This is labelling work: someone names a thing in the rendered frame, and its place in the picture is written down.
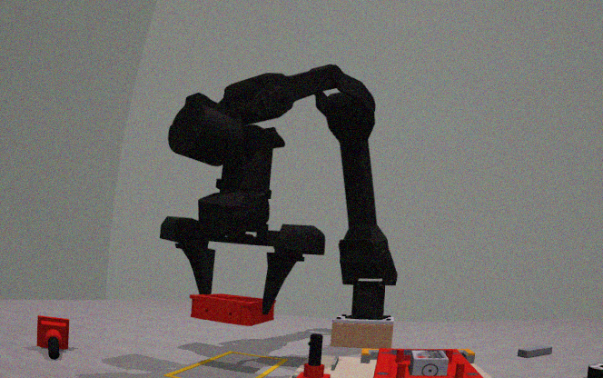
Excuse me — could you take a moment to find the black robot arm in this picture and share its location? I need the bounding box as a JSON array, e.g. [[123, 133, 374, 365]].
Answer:
[[168, 65, 398, 320]]

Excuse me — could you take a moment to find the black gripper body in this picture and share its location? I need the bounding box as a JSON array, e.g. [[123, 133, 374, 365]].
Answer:
[[160, 170, 325, 256]]

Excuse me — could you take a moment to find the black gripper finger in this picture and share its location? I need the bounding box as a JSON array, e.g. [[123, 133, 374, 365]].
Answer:
[[262, 253, 305, 315], [174, 243, 215, 294]]

